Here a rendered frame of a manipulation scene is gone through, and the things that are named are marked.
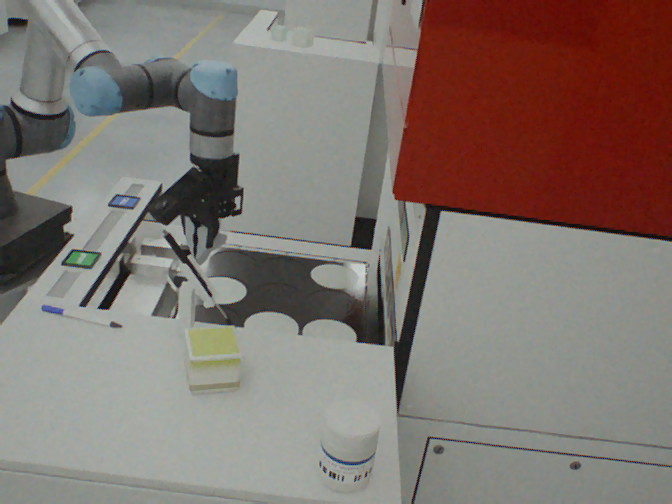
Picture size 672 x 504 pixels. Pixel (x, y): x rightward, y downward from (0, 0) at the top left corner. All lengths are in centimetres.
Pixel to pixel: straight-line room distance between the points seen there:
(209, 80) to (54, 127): 58
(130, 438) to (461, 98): 64
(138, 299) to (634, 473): 98
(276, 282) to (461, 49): 66
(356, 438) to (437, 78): 49
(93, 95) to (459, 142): 55
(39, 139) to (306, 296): 68
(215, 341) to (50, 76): 78
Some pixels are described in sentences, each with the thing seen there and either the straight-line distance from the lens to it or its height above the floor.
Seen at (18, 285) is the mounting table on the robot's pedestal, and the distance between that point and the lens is 159.
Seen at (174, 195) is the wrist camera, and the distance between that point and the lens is 122.
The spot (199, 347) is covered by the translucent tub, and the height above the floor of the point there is 103.
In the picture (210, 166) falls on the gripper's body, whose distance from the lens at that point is 121.
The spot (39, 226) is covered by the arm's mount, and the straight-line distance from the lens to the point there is 163.
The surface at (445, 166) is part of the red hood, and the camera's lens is 104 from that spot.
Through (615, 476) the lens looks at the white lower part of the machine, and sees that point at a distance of 144.
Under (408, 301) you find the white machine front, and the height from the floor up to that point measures 106.
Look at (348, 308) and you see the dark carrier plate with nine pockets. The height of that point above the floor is 90.
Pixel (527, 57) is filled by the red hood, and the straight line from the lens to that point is 101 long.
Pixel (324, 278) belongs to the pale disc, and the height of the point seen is 90.
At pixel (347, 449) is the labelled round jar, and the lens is 88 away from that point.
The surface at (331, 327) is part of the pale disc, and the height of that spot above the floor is 90.
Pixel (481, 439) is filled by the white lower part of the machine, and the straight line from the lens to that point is 133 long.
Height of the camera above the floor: 164
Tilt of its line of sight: 28 degrees down
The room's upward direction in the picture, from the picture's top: 8 degrees clockwise
